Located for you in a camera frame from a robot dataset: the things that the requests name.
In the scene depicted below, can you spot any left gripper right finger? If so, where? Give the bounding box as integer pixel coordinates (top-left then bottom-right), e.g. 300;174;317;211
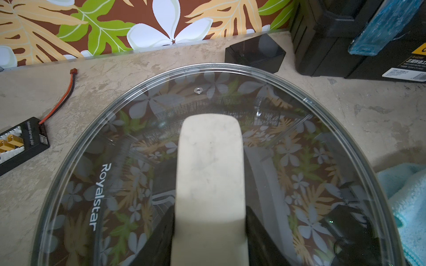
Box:
245;206;291;266

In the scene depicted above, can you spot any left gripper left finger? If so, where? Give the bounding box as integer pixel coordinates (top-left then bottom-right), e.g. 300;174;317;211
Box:
130;205;175;266

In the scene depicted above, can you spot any glass pot lid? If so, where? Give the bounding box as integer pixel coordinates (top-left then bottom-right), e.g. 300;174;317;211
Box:
31;63;405;266

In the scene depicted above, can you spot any light blue cloth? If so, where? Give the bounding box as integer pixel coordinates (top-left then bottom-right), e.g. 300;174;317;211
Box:
377;163;426;266

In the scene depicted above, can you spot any small black box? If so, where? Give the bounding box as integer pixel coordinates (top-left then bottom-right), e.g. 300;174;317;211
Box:
225;34;286;74

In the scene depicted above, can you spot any black toolbox yellow label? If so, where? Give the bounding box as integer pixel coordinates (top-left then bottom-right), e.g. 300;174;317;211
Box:
289;1;426;83

